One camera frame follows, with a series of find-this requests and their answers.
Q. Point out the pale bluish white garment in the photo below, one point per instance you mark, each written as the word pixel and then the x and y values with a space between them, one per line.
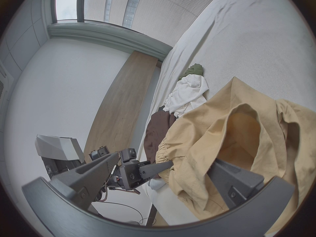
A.
pixel 156 184

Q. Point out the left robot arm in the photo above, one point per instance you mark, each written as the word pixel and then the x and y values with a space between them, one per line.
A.
pixel 56 147

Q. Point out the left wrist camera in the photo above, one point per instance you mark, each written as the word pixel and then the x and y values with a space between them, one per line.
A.
pixel 128 154

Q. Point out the bed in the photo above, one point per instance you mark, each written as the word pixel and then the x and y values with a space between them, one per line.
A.
pixel 246 46

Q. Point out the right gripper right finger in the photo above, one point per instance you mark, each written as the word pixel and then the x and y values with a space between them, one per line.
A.
pixel 237 181

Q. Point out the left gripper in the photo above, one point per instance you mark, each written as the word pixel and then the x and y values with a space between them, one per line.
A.
pixel 130 175

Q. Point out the tan shorts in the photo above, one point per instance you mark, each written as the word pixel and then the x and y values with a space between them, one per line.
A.
pixel 209 132

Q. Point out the blue-green curtain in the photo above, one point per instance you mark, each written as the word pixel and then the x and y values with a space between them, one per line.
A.
pixel 98 34

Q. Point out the olive green garment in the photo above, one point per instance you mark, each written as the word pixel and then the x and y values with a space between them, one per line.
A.
pixel 193 70

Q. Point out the dark brown garment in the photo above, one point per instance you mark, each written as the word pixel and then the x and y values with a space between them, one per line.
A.
pixel 155 132

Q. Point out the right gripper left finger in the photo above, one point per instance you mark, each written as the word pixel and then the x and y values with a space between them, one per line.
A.
pixel 81 181

